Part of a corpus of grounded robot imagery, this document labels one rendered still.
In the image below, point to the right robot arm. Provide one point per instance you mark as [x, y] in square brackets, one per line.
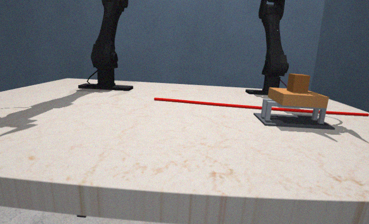
[103, 55]

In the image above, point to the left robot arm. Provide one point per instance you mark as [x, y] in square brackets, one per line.
[276, 62]

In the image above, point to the brown wooden block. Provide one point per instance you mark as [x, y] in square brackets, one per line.
[297, 93]

